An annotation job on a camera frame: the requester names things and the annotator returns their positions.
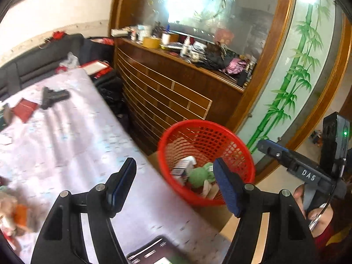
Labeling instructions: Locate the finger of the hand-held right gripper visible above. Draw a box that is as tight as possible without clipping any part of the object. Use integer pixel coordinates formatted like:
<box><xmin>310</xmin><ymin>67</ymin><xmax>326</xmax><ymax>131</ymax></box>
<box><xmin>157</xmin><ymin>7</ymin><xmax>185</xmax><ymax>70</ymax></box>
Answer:
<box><xmin>257</xmin><ymin>139</ymin><xmax>296</xmax><ymax>171</ymax></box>

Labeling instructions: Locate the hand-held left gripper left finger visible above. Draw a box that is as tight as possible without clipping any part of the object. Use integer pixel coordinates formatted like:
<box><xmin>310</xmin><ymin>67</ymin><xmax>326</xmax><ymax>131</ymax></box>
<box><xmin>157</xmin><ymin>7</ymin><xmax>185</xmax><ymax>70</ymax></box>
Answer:
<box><xmin>30</xmin><ymin>157</ymin><xmax>137</xmax><ymax>264</ymax></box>

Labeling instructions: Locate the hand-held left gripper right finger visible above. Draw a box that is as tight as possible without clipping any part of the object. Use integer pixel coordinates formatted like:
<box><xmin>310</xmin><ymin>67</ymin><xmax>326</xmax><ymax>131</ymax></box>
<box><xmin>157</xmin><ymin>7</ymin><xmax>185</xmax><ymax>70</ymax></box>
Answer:
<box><xmin>213</xmin><ymin>157</ymin><xmax>321</xmax><ymax>264</ymax></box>

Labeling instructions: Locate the red plastic basket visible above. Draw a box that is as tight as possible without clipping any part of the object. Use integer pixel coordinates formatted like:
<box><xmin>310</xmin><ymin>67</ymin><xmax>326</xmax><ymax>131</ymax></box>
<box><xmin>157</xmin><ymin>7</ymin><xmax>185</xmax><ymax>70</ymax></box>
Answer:
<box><xmin>158</xmin><ymin>119</ymin><xmax>256</xmax><ymax>207</ymax></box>

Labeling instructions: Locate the person's right hand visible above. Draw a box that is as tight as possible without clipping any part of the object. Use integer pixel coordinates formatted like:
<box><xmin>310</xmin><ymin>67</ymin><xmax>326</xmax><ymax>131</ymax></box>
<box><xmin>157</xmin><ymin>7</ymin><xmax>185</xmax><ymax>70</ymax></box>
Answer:
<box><xmin>293</xmin><ymin>184</ymin><xmax>334</xmax><ymax>238</ymax></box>

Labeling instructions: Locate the green sock ball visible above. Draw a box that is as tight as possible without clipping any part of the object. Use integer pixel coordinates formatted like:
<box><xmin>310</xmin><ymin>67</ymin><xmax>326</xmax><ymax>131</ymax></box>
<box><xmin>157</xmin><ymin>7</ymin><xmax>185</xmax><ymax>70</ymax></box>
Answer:
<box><xmin>188</xmin><ymin>168</ymin><xmax>210</xmax><ymax>189</ymax></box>

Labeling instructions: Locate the brown cardboard box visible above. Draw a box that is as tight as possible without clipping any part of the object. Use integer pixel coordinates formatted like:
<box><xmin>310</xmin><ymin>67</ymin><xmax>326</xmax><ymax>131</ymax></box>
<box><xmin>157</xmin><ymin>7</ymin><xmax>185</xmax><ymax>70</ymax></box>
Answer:
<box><xmin>190</xmin><ymin>202</ymin><xmax>270</xmax><ymax>264</ymax></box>

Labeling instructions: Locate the small white box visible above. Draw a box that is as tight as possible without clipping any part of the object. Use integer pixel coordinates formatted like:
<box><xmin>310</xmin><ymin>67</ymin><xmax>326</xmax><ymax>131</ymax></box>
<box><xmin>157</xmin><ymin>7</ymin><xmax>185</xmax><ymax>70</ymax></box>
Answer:
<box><xmin>170</xmin><ymin>156</ymin><xmax>196</xmax><ymax>182</ymax></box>

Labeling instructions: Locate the pink floral tablecloth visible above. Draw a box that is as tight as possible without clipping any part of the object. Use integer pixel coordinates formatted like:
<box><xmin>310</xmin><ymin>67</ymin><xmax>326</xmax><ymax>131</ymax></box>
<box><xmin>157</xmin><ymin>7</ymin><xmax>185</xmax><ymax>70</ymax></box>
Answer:
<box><xmin>0</xmin><ymin>67</ymin><xmax>231</xmax><ymax>264</ymax></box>

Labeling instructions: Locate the black smartphone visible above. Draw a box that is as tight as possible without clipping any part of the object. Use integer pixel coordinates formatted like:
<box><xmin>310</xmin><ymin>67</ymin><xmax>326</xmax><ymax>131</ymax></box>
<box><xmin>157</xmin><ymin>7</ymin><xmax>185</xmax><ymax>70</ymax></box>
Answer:
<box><xmin>127</xmin><ymin>236</ymin><xmax>179</xmax><ymax>264</ymax></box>

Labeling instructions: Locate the pink cloth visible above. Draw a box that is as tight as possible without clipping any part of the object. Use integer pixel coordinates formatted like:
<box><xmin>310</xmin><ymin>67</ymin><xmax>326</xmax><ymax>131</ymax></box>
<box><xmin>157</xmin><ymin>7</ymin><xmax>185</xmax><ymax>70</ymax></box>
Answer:
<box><xmin>224</xmin><ymin>58</ymin><xmax>249</xmax><ymax>75</ymax></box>

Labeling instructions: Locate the wooden cabinet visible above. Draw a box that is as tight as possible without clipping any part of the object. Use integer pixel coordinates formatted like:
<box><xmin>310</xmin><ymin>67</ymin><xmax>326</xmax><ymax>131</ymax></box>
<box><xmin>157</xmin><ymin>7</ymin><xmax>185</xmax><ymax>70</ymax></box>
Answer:
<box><xmin>111</xmin><ymin>29</ymin><xmax>245</xmax><ymax>154</ymax></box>

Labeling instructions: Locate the bamboo print glass panel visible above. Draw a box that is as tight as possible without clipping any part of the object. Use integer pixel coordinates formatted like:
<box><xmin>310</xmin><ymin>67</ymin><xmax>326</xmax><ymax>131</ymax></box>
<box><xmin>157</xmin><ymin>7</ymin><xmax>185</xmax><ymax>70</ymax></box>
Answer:
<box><xmin>236</xmin><ymin>0</ymin><xmax>352</xmax><ymax>182</ymax></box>

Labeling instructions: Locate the black cloth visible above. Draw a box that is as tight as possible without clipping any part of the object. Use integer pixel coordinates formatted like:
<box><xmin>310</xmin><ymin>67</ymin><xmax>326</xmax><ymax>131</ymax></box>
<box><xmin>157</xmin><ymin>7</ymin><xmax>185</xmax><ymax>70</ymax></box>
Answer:
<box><xmin>192</xmin><ymin>44</ymin><xmax>230</xmax><ymax>70</ymax></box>

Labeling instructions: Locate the black toy pistol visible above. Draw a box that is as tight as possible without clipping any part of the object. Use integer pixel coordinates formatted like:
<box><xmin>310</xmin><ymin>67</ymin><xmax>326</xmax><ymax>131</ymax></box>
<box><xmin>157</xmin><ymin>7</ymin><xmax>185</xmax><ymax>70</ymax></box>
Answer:
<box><xmin>41</xmin><ymin>86</ymin><xmax>70</xmax><ymax>110</ymax></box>

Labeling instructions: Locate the plush toy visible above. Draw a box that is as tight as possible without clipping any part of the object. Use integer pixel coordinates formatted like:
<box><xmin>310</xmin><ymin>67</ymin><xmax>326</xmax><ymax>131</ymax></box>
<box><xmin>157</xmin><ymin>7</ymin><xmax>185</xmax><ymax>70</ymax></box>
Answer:
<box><xmin>0</xmin><ymin>185</ymin><xmax>32</xmax><ymax>244</ymax></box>

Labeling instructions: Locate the red framed board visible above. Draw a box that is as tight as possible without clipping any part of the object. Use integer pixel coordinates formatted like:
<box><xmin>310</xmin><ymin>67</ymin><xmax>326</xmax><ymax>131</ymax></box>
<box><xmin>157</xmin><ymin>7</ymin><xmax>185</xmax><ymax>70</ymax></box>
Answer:
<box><xmin>80</xmin><ymin>60</ymin><xmax>113</xmax><ymax>79</ymax></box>

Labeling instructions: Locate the red pouch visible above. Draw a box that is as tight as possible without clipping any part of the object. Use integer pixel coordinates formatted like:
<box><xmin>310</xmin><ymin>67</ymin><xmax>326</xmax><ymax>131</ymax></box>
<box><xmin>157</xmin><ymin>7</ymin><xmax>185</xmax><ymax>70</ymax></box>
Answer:
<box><xmin>12</xmin><ymin>100</ymin><xmax>38</xmax><ymax>123</ymax></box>

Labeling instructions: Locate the clear plastic bag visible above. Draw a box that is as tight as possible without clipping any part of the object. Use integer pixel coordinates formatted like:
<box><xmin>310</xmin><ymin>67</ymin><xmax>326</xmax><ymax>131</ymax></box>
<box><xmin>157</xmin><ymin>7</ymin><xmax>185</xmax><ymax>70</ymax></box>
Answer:
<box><xmin>59</xmin><ymin>54</ymin><xmax>80</xmax><ymax>70</ymax></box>

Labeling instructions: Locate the small white bottle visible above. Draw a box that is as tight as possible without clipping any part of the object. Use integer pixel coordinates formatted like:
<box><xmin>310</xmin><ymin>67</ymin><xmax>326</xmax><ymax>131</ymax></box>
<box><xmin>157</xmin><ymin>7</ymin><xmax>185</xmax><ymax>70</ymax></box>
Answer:
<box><xmin>180</xmin><ymin>37</ymin><xmax>190</xmax><ymax>57</ymax></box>

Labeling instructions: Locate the black bag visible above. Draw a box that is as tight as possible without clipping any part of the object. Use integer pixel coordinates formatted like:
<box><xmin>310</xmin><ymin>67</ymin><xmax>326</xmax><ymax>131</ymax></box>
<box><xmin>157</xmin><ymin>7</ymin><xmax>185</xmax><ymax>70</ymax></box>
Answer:
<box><xmin>81</xmin><ymin>38</ymin><xmax>115</xmax><ymax>64</ymax></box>

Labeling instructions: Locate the wood-framed etched glass partition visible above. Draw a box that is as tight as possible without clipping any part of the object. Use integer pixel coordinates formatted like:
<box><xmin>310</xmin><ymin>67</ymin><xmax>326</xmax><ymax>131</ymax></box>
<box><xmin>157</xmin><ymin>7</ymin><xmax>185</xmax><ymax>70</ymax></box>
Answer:
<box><xmin>108</xmin><ymin>0</ymin><xmax>297</xmax><ymax>132</ymax></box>

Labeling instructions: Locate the yellow tape roll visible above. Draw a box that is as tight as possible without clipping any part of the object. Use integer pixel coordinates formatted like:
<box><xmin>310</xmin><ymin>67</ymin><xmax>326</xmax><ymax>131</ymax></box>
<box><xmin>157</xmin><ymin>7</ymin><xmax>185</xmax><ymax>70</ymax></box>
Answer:
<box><xmin>142</xmin><ymin>36</ymin><xmax>161</xmax><ymax>48</ymax></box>

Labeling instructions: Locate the black leather sofa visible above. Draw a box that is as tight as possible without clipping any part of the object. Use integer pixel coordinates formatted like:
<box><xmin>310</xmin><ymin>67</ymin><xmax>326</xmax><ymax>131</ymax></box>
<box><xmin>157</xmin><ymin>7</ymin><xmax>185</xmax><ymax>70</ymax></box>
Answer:
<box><xmin>0</xmin><ymin>33</ymin><xmax>86</xmax><ymax>99</ymax></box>

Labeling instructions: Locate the white jar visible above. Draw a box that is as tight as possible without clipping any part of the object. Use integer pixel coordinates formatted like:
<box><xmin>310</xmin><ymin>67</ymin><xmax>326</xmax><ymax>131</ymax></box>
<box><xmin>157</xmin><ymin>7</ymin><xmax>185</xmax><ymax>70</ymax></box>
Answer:
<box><xmin>137</xmin><ymin>25</ymin><xmax>152</xmax><ymax>41</ymax></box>

